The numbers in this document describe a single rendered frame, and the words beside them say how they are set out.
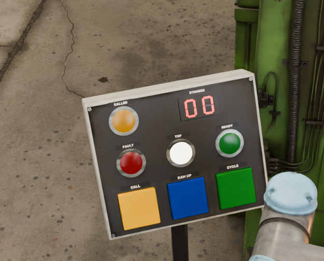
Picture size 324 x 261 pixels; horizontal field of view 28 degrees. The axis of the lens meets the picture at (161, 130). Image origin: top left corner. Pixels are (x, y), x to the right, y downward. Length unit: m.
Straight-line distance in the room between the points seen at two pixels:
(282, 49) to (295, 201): 0.58
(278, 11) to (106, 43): 2.16
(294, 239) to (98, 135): 0.48
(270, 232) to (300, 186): 0.08
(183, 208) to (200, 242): 1.20
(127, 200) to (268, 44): 0.47
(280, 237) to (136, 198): 0.44
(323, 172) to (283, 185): 0.75
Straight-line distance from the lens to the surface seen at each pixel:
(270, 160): 1.65
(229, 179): 1.31
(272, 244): 0.92
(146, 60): 3.33
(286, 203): 0.94
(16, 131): 3.04
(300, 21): 1.39
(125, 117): 1.25
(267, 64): 1.48
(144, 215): 1.30
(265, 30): 1.43
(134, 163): 1.27
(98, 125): 1.25
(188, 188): 1.30
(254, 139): 1.32
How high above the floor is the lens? 2.00
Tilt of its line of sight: 43 degrees down
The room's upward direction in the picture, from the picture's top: 4 degrees counter-clockwise
